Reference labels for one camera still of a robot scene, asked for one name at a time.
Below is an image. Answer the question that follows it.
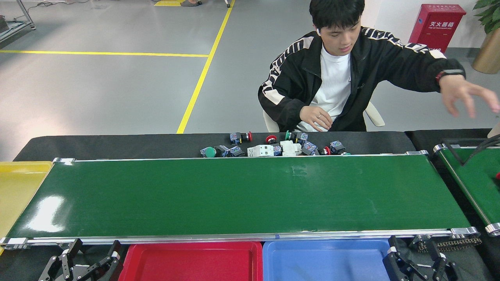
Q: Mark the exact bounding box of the person's right hand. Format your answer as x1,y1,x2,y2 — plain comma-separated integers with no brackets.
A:
299,105,334,132

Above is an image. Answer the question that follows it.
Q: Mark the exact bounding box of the red mushroom button switch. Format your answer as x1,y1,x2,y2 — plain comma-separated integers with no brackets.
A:
266,135,283,157

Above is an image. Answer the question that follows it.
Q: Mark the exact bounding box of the green conveyor belt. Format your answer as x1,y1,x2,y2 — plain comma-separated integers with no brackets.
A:
433,143,500,237
0,150,481,250

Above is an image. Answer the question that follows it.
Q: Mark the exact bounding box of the silver metal rack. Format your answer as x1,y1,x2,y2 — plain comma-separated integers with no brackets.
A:
0,0,36,43

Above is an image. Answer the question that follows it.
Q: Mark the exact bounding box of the black table cloth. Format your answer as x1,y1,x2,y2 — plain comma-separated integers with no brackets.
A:
405,128,500,281
0,131,495,281

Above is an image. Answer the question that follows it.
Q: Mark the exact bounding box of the person's left hand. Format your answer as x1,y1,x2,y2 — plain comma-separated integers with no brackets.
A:
439,74,500,119

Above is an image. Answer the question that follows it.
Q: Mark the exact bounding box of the blue plastic tray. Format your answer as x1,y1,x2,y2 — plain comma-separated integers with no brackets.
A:
262,239,395,281

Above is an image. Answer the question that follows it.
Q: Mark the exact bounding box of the black drive chain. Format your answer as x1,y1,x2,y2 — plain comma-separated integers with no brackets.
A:
418,237,482,252

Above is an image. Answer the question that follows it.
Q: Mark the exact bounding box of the red plastic tray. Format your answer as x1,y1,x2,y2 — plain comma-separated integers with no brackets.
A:
118,241,263,281

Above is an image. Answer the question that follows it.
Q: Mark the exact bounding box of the potted plant gold planter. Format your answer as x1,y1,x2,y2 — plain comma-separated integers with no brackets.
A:
471,0,500,75

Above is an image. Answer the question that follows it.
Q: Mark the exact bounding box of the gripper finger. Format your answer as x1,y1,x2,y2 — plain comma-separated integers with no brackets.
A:
420,237,459,281
38,238,83,281
77,240,122,281
382,235,428,281

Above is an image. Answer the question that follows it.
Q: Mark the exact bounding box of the red fire extinguisher box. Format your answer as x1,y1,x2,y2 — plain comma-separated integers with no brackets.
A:
408,4,467,54

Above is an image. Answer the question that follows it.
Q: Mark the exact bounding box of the yellow plastic tray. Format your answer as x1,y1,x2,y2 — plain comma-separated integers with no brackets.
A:
0,161,54,256

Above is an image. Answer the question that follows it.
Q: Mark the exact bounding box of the black cable bundle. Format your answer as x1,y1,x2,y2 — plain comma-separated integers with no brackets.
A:
441,135,500,166

